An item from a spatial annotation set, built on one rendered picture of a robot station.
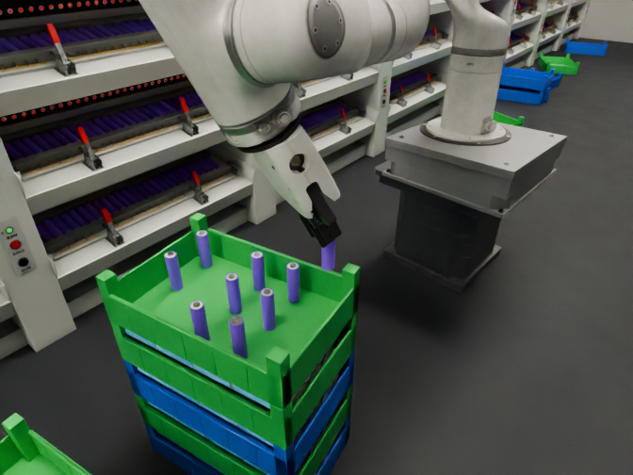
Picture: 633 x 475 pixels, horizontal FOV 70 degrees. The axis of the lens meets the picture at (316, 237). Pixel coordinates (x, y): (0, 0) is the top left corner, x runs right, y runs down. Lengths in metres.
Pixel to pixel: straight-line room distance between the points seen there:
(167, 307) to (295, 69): 0.45
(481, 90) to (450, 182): 0.22
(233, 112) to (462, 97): 0.79
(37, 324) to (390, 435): 0.79
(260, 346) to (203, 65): 0.37
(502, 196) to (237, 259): 0.57
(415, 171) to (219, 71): 0.77
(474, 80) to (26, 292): 1.07
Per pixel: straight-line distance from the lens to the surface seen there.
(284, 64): 0.37
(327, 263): 0.60
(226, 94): 0.42
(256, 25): 0.37
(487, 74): 1.14
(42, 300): 1.17
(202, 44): 0.41
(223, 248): 0.78
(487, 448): 0.97
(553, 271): 1.44
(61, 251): 1.20
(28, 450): 0.80
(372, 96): 1.91
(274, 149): 0.45
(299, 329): 0.65
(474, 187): 1.05
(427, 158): 1.08
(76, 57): 1.11
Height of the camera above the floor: 0.78
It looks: 33 degrees down
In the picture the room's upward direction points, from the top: straight up
